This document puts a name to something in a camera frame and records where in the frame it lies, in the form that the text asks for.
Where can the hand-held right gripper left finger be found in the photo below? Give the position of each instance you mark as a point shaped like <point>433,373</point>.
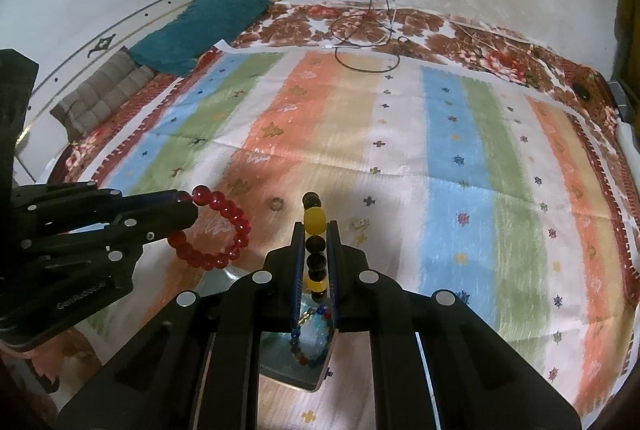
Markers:
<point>298,270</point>

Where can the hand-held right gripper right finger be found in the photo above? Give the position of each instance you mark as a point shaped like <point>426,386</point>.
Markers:
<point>334,280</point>

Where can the silver metal tin box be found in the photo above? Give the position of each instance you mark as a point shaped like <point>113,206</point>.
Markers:
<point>272,355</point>

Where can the small black round object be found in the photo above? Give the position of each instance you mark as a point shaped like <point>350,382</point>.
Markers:
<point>581,90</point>

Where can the white decorated panel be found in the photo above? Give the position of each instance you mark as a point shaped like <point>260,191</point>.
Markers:
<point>75,40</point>

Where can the white oblong plastic object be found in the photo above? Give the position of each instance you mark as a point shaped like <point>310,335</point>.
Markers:
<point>629,135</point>

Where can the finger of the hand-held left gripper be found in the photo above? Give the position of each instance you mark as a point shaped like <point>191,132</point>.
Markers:
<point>150,205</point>
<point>150,230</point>

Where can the teal pillow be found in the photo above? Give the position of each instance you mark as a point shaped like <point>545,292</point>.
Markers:
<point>200,25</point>

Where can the red floral bed sheet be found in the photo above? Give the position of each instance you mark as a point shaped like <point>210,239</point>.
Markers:
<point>300,25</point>

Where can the brown hanging garment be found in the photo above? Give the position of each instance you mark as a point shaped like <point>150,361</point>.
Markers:
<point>629,20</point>

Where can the striped pastel cloth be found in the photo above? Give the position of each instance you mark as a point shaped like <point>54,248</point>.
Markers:
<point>450,160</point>

